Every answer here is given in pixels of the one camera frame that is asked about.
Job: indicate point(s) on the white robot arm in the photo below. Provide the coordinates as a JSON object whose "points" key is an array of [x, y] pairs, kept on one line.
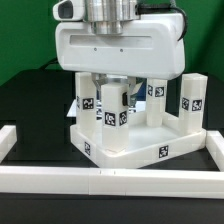
{"points": [[107, 17]]}

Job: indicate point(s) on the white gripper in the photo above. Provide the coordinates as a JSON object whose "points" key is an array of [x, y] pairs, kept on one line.
{"points": [[150, 47]]}

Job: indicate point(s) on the white U-shaped obstacle fence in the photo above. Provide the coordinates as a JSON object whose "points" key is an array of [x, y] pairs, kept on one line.
{"points": [[96, 181]]}

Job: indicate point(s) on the white desk top panel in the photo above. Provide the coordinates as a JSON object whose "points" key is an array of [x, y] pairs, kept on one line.
{"points": [[146, 145]]}

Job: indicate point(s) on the fiducial marker sheet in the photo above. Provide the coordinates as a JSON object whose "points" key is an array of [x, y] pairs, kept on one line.
{"points": [[138, 107]]}

